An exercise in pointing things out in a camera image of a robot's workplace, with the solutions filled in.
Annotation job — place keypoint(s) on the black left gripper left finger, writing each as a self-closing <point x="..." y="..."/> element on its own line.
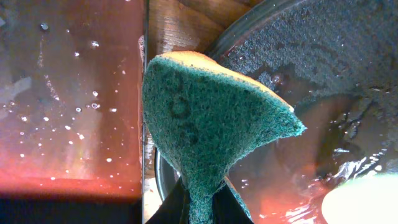
<point x="175" y="208"/>

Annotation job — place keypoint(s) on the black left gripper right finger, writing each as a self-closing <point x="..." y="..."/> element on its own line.
<point x="227" y="209"/>

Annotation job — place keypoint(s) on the green yellow sponge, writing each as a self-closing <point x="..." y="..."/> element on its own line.
<point x="203" y="118"/>

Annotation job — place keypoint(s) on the pale green plate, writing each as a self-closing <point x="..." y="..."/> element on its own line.
<point x="366" y="200"/>

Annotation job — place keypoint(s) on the dark rectangular tray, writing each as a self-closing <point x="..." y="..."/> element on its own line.
<point x="71" y="114"/>

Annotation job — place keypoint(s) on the round black tray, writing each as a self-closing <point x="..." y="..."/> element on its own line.
<point x="335" y="64"/>

